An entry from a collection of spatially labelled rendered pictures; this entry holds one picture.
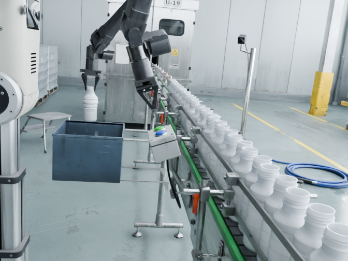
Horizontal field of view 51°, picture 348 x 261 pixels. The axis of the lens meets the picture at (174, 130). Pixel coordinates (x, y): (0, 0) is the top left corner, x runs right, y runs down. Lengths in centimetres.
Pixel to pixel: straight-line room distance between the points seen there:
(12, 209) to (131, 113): 479
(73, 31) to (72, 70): 112
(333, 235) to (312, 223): 6
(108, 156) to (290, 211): 121
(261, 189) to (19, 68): 74
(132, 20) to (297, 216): 68
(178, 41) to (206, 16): 577
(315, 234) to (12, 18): 89
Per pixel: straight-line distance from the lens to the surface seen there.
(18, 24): 110
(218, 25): 1167
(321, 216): 54
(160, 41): 110
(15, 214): 128
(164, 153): 106
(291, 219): 59
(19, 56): 110
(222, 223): 83
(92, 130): 198
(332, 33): 1000
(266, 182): 69
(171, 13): 589
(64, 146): 171
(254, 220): 71
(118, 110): 594
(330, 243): 50
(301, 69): 1259
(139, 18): 104
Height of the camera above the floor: 136
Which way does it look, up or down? 13 degrees down
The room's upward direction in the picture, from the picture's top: 5 degrees clockwise
